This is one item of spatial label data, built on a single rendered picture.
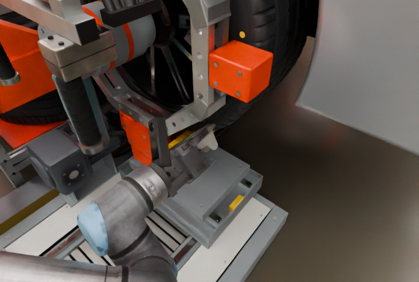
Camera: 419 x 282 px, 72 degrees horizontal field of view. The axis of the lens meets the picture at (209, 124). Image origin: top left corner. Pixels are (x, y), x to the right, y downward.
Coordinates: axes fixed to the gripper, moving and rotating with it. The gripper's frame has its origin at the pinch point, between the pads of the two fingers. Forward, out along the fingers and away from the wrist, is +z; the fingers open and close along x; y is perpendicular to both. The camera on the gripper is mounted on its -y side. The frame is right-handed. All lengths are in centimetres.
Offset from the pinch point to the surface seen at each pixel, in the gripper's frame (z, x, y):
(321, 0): 7.0, 35.9, -10.2
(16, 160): -32, -80, -25
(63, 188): -28, -56, -6
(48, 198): -31, -81, -5
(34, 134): -21, -83, -31
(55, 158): -25, -48, -16
